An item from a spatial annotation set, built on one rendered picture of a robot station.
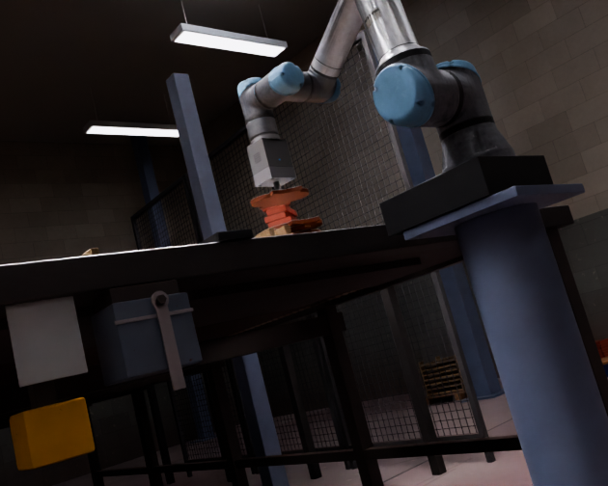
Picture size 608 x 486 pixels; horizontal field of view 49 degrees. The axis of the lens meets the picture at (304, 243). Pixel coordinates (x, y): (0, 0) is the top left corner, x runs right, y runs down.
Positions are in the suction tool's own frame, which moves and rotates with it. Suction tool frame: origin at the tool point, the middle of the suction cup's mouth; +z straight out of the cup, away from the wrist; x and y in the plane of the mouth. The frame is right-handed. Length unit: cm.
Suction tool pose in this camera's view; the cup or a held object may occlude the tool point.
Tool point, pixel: (281, 200)
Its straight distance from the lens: 163.5
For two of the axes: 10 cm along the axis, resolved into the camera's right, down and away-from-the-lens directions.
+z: 2.5, 9.5, -1.7
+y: -7.0, 0.6, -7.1
